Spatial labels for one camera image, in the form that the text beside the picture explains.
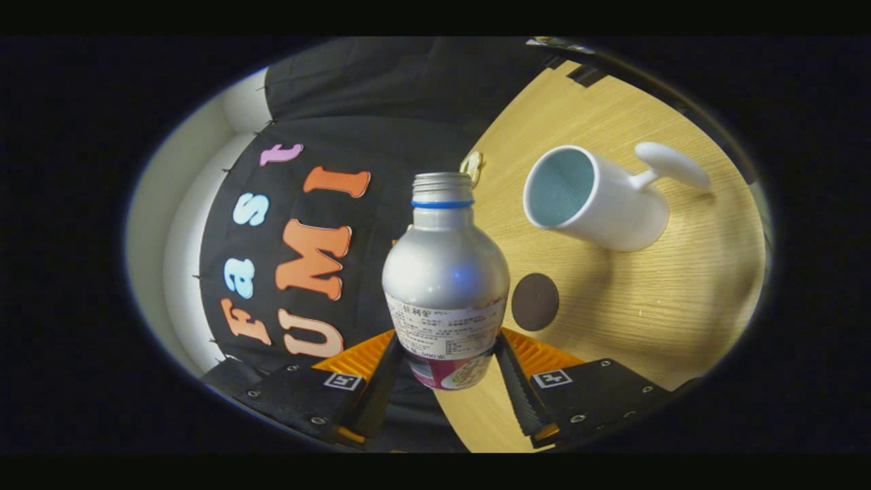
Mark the white cup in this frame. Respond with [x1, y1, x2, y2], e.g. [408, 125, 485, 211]
[523, 142, 712, 252]

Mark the wooden table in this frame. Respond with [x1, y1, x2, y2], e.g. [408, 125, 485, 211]
[432, 60, 768, 453]

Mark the silver juice bottle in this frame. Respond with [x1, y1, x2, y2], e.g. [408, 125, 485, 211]
[382, 172, 511, 391]

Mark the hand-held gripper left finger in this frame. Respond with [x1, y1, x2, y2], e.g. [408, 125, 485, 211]
[235, 330, 406, 450]

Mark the white divided food tray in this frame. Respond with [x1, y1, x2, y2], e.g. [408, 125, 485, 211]
[459, 151, 484, 188]

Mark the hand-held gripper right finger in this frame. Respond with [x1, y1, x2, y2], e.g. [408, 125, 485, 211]
[495, 328, 702, 450]

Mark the dark brown round coaster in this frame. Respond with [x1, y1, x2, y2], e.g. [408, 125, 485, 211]
[511, 273, 560, 332]

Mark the black backdrop cloth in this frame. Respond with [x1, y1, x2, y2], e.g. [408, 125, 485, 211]
[197, 37, 572, 453]

